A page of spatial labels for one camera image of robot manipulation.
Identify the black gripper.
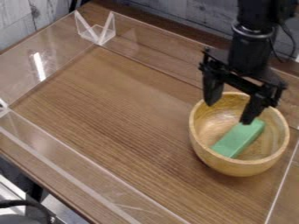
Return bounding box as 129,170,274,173
199,22,287,125

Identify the green rectangular block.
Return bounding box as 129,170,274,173
211,119,266,158

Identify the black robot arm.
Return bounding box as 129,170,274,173
199,0,299,124

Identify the brown wooden bowl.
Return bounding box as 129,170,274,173
190,92,290,177

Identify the clear acrylic corner bracket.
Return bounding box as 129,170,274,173
74,11,117,46

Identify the clear acrylic tray wall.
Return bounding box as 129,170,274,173
0,99,191,224

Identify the black metal table frame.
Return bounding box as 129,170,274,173
0,157,67,224

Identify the black cable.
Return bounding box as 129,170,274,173
0,199,54,224

